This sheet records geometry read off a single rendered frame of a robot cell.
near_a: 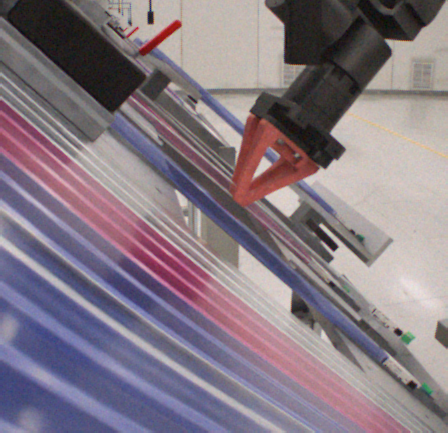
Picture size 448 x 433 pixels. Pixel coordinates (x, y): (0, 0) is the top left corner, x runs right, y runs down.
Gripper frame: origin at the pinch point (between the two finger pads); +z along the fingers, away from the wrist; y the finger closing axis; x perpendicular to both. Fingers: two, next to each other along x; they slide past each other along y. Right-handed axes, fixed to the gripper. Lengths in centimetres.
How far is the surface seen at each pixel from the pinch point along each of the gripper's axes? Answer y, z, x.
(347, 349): 14.9, 3.4, 9.3
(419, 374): 5.9, 3.2, 28.5
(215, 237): -40.1, 11.9, 17.7
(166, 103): -96, 0, 6
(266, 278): -157, 35, 99
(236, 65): -755, -99, 165
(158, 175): 11.9, 1.5, -10.2
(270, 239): -7.9, 2.7, 9.6
